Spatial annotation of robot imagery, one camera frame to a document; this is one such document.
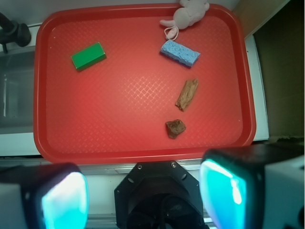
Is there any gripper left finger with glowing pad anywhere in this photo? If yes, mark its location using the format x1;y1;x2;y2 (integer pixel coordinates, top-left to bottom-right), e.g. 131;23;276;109
0;163;89;229

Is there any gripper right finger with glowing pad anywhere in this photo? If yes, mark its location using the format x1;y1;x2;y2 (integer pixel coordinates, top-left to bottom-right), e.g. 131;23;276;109
199;143;305;229

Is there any green rectangular block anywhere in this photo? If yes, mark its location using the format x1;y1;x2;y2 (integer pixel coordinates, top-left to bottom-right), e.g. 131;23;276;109
71;42;107;72

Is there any small brown rock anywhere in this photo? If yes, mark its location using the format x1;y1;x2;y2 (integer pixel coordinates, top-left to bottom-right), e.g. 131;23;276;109
166;119;186;139

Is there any brown wood piece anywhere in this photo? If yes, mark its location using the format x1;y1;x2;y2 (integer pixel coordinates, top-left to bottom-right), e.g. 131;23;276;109
175;78;199;112

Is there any red plastic tray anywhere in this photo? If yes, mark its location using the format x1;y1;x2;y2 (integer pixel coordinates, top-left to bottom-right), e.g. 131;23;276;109
33;4;256;164

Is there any blue sponge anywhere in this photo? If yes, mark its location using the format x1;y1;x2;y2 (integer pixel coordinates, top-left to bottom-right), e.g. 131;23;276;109
160;40;201;68

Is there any pink plush toy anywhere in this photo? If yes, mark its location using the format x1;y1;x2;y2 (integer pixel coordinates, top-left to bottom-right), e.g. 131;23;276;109
160;0;210;41

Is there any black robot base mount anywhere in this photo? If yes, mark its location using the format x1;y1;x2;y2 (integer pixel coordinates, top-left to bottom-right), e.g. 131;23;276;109
114;161;208;229

